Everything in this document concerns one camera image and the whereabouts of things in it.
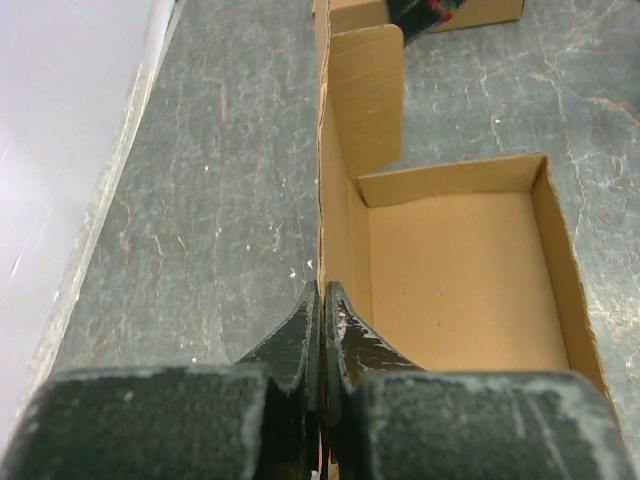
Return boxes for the flat folded cardboard box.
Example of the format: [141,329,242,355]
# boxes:
[428,0,525,33]

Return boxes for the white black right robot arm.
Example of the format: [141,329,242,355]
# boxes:
[385,0,465,45]

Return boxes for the brown cardboard box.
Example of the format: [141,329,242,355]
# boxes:
[314,1,609,395]

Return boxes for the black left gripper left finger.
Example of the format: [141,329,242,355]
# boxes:
[14,282,321,479]

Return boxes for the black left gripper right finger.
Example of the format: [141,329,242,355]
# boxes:
[324,281,635,479]

